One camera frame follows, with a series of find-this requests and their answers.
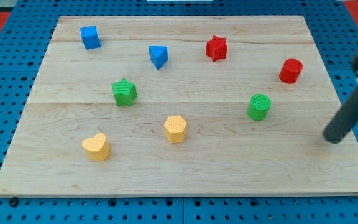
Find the blue cube block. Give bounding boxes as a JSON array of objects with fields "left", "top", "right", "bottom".
[{"left": 80, "top": 26, "right": 101, "bottom": 50}]

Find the green star block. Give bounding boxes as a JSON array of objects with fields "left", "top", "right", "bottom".
[{"left": 111, "top": 78, "right": 137, "bottom": 106}]

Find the dark grey cylindrical stylus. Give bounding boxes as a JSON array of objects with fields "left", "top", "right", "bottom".
[{"left": 323, "top": 86, "right": 358, "bottom": 144}]

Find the yellow hexagon block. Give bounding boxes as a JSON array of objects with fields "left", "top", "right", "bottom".
[{"left": 163, "top": 115, "right": 188, "bottom": 143}]

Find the red star block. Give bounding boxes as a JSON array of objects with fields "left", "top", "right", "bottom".
[{"left": 206, "top": 35, "right": 228, "bottom": 62}]

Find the red cylinder block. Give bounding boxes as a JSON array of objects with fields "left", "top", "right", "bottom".
[{"left": 279, "top": 58, "right": 303, "bottom": 84}]

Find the light wooden board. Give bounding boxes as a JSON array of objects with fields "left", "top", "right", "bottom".
[{"left": 0, "top": 16, "right": 358, "bottom": 198}]

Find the yellow heart block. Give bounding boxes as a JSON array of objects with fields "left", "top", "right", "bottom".
[{"left": 81, "top": 133, "right": 110, "bottom": 161}]

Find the blue triangle block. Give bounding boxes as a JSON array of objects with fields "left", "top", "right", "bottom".
[{"left": 149, "top": 45, "right": 168, "bottom": 70}]

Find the green cylinder block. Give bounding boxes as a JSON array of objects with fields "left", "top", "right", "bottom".
[{"left": 247, "top": 93, "right": 272, "bottom": 121}]

